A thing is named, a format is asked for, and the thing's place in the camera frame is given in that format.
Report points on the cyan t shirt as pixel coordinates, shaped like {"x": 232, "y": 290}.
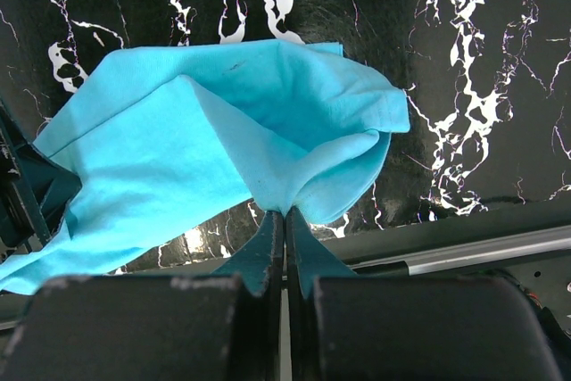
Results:
{"x": 165, "y": 138}

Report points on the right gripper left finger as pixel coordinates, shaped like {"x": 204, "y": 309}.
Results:
{"x": 258, "y": 264}

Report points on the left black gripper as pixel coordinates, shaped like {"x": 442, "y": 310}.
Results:
{"x": 35, "y": 192}

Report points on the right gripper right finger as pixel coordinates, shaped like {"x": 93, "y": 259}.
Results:
{"x": 306, "y": 259}

